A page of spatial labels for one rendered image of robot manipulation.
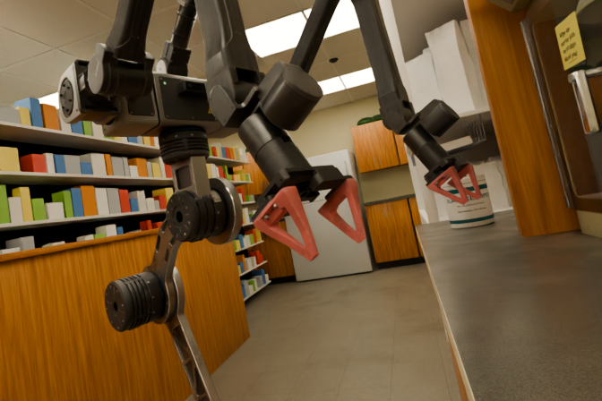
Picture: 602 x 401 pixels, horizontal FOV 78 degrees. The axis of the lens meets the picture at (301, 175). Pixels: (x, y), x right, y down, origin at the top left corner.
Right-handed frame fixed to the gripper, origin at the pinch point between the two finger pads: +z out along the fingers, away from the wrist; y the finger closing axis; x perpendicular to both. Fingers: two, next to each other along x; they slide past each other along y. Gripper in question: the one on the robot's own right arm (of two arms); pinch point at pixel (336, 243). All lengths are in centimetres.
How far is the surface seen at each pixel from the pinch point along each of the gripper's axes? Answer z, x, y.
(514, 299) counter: 16.1, -6.6, 14.0
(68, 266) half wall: -90, 162, 26
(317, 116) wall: -298, 225, 463
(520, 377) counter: 18.1, -10.3, -4.4
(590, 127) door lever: 4.9, -24.8, 28.9
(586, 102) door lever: 2.0, -26.7, 29.0
